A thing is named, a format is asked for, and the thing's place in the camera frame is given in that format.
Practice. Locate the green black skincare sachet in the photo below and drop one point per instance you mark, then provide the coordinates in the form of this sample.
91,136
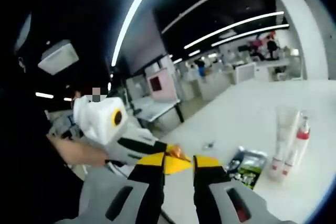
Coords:
249,169

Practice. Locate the ceiling air vent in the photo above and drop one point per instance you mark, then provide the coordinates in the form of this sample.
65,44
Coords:
59,57

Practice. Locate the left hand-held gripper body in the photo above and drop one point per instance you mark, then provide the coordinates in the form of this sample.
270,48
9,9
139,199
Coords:
99,121

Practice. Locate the white side desk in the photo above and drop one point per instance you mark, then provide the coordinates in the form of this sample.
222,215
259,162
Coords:
155,110

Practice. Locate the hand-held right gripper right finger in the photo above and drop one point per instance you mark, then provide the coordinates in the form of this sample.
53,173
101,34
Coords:
207,190

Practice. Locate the gold skincare sachet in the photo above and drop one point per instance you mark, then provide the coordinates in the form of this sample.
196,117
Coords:
178,151

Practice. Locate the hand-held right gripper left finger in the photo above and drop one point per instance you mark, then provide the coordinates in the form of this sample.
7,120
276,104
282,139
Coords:
149,190

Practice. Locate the white skincare bottle clear cap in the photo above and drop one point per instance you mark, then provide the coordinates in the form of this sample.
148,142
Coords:
303,134

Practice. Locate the long ceiling light strip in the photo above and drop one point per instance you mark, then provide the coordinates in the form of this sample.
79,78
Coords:
118,39
233,27
249,33

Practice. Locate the small white blue skincare sachet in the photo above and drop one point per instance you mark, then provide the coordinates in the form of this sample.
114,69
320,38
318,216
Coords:
208,145

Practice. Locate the white skincare tube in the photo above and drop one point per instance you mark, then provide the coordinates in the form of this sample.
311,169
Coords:
284,134

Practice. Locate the small white skincare bottle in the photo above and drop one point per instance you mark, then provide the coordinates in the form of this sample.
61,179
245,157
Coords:
287,171

